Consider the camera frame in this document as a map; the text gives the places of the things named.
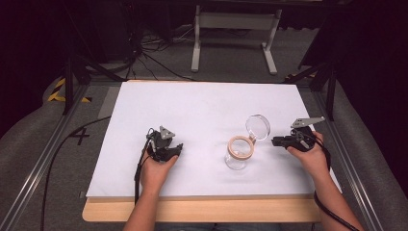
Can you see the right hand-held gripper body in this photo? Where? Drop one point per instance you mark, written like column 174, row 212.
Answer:
column 301, row 134

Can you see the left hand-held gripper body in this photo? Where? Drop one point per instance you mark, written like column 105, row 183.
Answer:
column 159, row 141

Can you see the hinged glass jar lid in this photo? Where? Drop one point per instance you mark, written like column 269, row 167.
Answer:
column 258, row 127

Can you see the clear glass jar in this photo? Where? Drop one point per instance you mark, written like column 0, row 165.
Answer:
column 240, row 153

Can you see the person's right hand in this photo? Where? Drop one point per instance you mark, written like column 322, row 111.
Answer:
column 309, row 159

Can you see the person's left hand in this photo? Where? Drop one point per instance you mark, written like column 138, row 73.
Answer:
column 158, row 172

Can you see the white table mat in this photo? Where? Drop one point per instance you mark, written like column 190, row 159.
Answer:
column 205, row 138

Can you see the black tripod stand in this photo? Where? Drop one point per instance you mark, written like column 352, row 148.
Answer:
column 78, row 64
column 320, row 77

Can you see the yellow black floor tape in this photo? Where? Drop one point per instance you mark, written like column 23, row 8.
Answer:
column 61, row 93

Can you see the white metal stand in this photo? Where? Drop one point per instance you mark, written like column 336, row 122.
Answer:
column 235, row 38

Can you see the aluminium floor rail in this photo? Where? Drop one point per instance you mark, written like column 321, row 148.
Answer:
column 349, row 166
column 41, row 160

